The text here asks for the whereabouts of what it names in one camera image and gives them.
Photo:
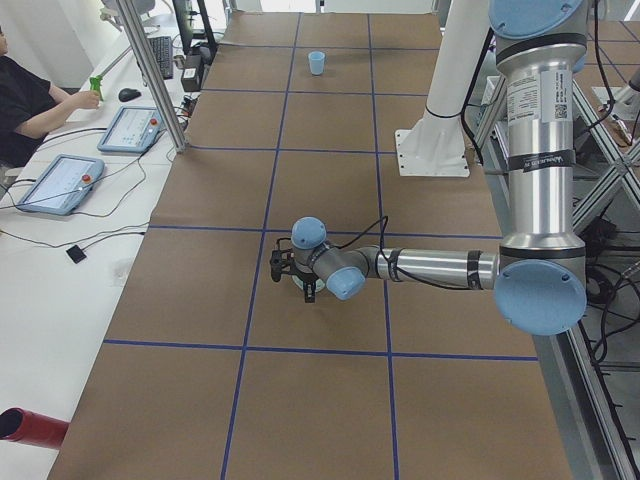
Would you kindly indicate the white central pedestal column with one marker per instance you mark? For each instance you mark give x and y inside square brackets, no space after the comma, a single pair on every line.
[435,146]

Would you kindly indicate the red cylinder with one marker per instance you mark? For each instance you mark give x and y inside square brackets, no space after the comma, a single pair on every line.
[29,428]

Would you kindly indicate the light blue plastic cup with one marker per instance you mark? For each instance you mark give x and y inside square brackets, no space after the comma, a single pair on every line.
[316,62]

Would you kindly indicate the pale green ceramic bowl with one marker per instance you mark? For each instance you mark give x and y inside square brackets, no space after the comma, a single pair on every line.
[319,284]

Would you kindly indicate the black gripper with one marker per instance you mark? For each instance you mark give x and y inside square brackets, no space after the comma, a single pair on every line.
[304,280]

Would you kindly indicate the black keyboard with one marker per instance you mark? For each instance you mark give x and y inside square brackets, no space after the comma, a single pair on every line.
[162,49]

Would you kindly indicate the black computer mouse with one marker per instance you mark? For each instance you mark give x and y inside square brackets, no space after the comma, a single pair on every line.
[128,94]

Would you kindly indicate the blue teach pendant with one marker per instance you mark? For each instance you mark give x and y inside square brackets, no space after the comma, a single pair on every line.
[63,186]
[132,130]

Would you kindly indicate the brown paper table cover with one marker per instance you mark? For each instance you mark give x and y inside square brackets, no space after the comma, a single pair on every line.
[264,331]

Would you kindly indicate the aluminium frame post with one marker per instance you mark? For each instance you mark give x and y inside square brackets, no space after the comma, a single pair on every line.
[151,71]

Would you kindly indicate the far blue teach pendant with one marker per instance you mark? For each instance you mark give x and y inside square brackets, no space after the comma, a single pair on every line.
[132,130]

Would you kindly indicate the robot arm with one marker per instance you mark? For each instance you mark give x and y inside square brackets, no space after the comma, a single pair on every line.
[537,276]

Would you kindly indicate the seated person in black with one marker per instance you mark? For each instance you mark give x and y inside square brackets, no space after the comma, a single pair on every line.
[31,108]

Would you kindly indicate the near blue teach pendant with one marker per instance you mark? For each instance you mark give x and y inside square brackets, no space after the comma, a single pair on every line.
[63,186]

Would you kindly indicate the small black square device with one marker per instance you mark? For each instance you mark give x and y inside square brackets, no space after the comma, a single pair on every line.
[76,254]

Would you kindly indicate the black power adapter box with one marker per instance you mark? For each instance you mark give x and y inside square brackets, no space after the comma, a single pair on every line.
[192,73]

